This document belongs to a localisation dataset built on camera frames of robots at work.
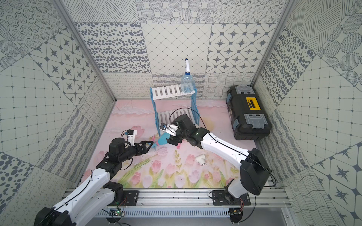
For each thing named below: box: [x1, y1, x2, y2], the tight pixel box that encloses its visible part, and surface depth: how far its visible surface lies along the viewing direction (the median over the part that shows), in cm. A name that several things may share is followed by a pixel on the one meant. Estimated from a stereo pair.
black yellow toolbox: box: [225, 84, 272, 141], surface depth 94 cm
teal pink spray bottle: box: [151, 132, 171, 148], surface depth 94 cm
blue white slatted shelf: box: [149, 84, 200, 137], surface depth 92 cm
